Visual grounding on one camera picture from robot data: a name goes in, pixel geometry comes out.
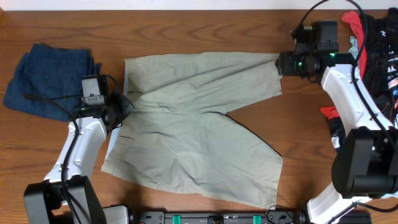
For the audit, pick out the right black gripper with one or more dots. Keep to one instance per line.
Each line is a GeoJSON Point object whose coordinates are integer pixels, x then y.
{"type": "Point", "coordinates": [286, 66]}

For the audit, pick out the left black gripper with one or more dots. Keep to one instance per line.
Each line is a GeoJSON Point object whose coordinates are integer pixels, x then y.
{"type": "Point", "coordinates": [127, 104]}

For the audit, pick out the khaki shorts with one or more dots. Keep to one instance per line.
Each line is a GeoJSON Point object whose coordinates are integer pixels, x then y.
{"type": "Point", "coordinates": [179, 138]}

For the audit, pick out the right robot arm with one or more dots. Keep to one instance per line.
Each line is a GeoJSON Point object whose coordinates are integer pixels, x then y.
{"type": "Point", "coordinates": [365, 167]}

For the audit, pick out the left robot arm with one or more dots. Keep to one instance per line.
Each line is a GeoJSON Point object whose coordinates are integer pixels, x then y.
{"type": "Point", "coordinates": [66, 194]}

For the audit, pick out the light blue garment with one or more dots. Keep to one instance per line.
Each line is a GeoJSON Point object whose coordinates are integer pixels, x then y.
{"type": "Point", "coordinates": [354, 49]}

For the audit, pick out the folded navy blue shorts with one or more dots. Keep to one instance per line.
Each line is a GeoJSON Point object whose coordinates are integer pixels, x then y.
{"type": "Point", "coordinates": [50, 73]}

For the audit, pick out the red garment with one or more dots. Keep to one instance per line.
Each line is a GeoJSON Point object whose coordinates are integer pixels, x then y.
{"type": "Point", "coordinates": [354, 22]}

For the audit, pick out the black patterned shirt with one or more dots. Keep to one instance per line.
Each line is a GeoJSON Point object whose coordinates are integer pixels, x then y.
{"type": "Point", "coordinates": [380, 77]}

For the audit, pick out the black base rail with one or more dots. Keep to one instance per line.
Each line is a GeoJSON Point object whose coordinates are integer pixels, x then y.
{"type": "Point", "coordinates": [276, 215]}

